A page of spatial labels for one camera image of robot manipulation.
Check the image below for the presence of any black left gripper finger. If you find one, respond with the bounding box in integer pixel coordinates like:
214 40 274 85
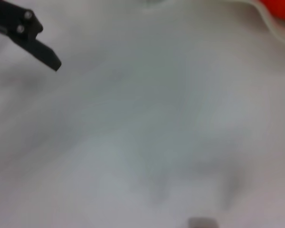
0 0 62 72

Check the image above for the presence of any translucent green wavy fruit plate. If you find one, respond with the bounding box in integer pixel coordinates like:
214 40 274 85
140 0 285 47

